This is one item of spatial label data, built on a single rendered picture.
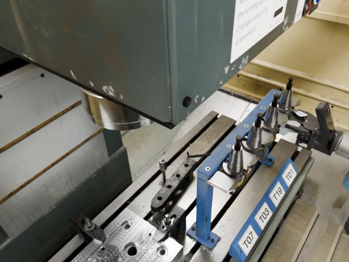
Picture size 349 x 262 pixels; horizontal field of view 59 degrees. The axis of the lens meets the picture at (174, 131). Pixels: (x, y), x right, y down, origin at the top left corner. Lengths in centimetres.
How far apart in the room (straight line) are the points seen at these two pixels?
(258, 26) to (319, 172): 118
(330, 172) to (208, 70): 126
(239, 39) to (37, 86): 70
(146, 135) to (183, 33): 164
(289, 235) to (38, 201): 93
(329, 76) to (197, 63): 123
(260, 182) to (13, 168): 86
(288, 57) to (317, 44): 14
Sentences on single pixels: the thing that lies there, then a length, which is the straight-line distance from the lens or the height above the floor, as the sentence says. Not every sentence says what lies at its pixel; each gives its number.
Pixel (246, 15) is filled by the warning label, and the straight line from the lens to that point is 39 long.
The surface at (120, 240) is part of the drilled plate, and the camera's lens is 99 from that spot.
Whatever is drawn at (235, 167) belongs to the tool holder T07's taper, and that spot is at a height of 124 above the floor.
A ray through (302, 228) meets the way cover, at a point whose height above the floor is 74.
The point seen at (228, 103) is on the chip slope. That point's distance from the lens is 173.
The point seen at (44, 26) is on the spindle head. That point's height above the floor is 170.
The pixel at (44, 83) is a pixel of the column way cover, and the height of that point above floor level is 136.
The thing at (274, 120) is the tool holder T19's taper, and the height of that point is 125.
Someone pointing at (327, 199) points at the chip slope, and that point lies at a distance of 151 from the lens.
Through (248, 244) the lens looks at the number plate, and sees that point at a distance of 105.
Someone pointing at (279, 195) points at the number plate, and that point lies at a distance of 119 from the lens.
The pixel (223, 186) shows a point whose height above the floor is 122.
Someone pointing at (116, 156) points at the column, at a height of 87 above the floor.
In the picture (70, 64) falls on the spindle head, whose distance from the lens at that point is 40.
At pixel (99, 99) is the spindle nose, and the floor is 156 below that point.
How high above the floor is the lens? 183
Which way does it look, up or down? 41 degrees down
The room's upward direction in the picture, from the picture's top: 2 degrees counter-clockwise
